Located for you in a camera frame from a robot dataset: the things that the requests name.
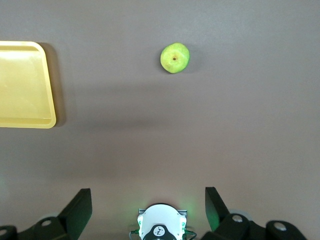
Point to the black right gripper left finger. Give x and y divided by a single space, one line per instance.
75 215

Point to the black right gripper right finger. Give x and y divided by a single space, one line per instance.
215 210

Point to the green apple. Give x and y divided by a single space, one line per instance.
172 65

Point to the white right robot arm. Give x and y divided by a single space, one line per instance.
160 217

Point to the yellow plastic tray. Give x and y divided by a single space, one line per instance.
22 85

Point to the brown table mat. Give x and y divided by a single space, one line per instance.
150 125

